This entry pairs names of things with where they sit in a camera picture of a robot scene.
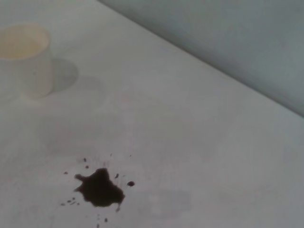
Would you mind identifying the white paper cup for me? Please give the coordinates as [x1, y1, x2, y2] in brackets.
[0, 22, 53, 100]

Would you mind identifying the black liquid stain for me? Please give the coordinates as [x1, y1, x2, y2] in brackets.
[58, 152, 136, 228]

